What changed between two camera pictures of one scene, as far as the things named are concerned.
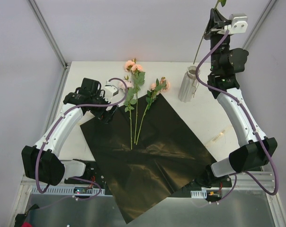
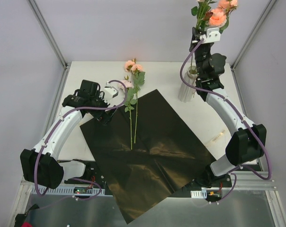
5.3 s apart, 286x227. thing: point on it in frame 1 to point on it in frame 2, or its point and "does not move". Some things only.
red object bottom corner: (26, 224) does not move
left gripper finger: (111, 111) does not move
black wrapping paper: (147, 154) does not move
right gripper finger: (215, 19) to (195, 35)
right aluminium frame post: (261, 21) does not move
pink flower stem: (222, 2) to (202, 12)
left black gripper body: (105, 113) does not move
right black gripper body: (217, 31) to (197, 39)
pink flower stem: (138, 79) does not move
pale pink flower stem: (126, 86) does not move
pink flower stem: (162, 85) to (220, 16)
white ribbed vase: (189, 85) does not move
